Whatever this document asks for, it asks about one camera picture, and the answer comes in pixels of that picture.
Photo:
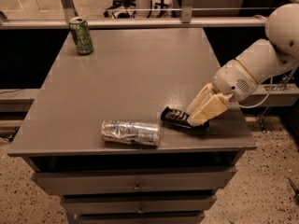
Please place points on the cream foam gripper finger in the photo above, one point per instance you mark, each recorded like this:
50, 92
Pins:
201, 98
214, 107

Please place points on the black rxbar chocolate bar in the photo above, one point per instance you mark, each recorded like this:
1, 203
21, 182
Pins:
175, 117

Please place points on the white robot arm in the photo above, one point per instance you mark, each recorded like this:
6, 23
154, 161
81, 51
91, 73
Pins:
278, 53

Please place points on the crushed silver redbull can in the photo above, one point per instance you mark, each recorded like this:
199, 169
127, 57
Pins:
130, 132

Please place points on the green soda can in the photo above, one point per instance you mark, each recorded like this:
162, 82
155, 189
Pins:
81, 35

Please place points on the grey metal railing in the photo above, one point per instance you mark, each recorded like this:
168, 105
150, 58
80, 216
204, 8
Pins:
55, 14

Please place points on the grey drawer cabinet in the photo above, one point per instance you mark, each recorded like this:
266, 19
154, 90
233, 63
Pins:
131, 75

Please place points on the black office chair base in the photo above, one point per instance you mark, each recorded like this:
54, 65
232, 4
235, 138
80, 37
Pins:
123, 3

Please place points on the top grey drawer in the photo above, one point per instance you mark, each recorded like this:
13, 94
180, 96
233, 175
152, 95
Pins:
134, 181

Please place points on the grey drawer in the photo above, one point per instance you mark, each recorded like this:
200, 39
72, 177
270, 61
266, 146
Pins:
139, 204
134, 181
149, 218

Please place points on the bottom grey drawer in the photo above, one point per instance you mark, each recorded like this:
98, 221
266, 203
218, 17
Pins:
149, 218

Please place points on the middle grey drawer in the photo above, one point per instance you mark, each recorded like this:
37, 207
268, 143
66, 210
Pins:
139, 204

